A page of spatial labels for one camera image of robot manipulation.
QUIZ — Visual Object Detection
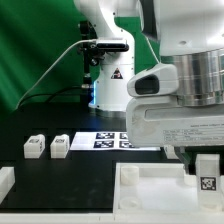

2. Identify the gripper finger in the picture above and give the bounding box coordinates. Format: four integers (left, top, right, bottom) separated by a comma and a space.
174, 147, 196, 174

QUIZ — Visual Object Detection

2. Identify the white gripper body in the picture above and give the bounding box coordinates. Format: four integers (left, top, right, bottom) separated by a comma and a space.
126, 96, 224, 147

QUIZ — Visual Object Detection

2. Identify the white square tabletop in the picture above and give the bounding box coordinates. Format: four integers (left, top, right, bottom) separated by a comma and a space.
113, 163, 224, 224

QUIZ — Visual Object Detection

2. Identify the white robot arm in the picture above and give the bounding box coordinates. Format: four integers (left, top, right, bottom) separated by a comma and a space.
74, 0, 224, 175

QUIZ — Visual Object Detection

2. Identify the white left obstacle block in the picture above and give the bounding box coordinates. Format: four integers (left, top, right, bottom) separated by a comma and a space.
0, 167, 15, 204

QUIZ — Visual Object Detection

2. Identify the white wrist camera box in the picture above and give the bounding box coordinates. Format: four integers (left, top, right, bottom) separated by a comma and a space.
127, 63, 179, 97

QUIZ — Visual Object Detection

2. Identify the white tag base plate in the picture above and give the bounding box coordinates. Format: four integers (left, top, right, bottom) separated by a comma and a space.
70, 132, 159, 151

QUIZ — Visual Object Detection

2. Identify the black camera on stand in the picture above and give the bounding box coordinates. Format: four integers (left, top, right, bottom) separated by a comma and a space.
78, 21, 129, 102

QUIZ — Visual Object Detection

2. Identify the grey camera cable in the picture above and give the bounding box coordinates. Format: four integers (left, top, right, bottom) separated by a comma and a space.
15, 39, 98, 110

